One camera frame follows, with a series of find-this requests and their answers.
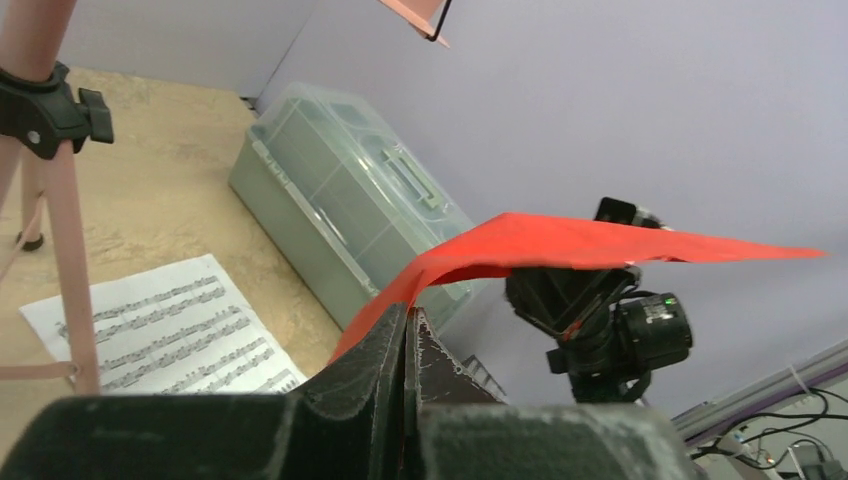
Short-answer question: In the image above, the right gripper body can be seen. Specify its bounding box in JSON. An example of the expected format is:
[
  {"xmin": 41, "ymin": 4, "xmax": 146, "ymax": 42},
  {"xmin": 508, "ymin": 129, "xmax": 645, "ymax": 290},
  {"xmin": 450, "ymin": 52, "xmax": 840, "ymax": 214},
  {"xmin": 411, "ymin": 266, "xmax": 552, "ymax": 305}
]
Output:
[{"xmin": 547, "ymin": 290, "xmax": 693, "ymax": 378}]

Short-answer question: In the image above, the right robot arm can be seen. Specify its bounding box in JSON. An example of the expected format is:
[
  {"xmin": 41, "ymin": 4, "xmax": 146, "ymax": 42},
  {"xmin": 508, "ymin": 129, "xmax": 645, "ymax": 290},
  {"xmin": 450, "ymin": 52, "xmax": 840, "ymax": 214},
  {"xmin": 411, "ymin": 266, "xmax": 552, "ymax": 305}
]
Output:
[{"xmin": 505, "ymin": 267, "xmax": 693, "ymax": 403}]

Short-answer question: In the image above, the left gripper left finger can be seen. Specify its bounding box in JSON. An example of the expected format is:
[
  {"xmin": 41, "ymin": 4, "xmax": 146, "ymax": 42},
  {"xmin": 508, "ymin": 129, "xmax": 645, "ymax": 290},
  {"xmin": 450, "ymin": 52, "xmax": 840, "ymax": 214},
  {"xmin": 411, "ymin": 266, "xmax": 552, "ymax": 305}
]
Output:
[{"xmin": 1, "ymin": 304, "xmax": 407, "ymax": 479}]

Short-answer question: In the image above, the clear plastic storage box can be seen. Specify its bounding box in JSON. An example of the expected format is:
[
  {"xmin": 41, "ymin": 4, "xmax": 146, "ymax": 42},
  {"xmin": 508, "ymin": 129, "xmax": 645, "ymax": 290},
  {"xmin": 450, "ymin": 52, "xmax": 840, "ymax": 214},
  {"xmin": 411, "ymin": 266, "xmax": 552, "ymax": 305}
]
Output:
[{"xmin": 229, "ymin": 82, "xmax": 472, "ymax": 328}]

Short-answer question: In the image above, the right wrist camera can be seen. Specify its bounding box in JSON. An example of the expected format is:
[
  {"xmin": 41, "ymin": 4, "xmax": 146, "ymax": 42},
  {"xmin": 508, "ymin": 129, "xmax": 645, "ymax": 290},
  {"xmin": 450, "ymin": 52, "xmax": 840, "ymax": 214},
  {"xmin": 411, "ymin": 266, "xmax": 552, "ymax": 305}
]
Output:
[{"xmin": 594, "ymin": 197, "xmax": 671, "ymax": 231}]

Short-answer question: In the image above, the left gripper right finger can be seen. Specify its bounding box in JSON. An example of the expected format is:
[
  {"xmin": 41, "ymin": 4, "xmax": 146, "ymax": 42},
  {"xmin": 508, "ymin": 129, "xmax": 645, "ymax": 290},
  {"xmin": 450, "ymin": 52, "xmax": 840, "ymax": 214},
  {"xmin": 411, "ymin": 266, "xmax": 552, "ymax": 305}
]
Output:
[{"xmin": 405, "ymin": 309, "xmax": 703, "ymax": 480}]

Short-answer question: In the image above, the pink music stand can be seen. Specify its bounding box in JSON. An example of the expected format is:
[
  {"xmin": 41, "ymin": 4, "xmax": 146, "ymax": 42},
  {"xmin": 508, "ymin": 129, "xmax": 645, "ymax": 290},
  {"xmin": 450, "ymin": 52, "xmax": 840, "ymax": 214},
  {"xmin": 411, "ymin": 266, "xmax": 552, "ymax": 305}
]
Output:
[{"xmin": 0, "ymin": 0, "xmax": 455, "ymax": 397}]

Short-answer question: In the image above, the red sheet music page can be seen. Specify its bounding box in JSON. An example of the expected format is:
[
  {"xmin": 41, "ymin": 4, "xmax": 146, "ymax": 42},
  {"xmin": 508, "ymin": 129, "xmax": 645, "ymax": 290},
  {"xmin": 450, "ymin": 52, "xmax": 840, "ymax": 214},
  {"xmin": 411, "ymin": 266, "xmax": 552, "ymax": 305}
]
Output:
[{"xmin": 332, "ymin": 212, "xmax": 824, "ymax": 360}]

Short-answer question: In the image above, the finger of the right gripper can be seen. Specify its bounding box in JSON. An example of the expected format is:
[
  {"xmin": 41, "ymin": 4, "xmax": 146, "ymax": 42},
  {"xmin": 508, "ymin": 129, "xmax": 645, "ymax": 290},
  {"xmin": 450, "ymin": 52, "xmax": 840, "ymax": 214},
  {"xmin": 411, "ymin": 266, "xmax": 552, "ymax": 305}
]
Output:
[{"xmin": 505, "ymin": 266, "xmax": 642, "ymax": 342}]

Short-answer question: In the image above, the white sheet music page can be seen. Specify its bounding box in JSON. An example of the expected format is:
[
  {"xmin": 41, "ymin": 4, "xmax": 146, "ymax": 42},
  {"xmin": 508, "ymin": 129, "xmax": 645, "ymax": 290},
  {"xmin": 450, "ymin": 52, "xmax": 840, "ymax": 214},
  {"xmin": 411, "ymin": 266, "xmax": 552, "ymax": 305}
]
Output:
[{"xmin": 18, "ymin": 253, "xmax": 309, "ymax": 397}]

